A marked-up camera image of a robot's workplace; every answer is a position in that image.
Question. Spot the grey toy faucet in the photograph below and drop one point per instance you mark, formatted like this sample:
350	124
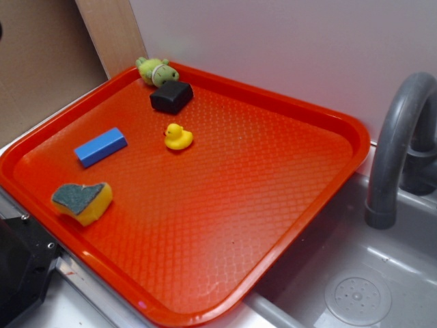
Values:
405	156

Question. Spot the grey plastic sink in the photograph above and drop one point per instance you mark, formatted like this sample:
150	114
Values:
342	273

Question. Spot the blue rectangular block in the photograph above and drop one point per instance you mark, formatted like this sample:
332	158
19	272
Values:
100	147

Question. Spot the red plastic tray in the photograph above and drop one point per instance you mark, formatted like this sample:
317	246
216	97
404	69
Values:
188	232

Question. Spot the green plush toy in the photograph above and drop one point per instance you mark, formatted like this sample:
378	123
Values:
155	71

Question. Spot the yellow green scrub sponge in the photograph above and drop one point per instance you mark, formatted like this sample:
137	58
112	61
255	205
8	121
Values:
84	203

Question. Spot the yellow rubber duck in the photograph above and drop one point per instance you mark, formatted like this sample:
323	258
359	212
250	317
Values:
176	138

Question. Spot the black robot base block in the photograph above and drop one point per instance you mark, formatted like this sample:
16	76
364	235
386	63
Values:
28	258

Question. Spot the black rectangular block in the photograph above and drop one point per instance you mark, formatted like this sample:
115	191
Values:
172	97

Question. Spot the wooden board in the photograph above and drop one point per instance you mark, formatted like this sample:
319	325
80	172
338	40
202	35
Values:
114	32

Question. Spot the brown cardboard panel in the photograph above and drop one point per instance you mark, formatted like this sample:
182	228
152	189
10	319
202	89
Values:
47	61

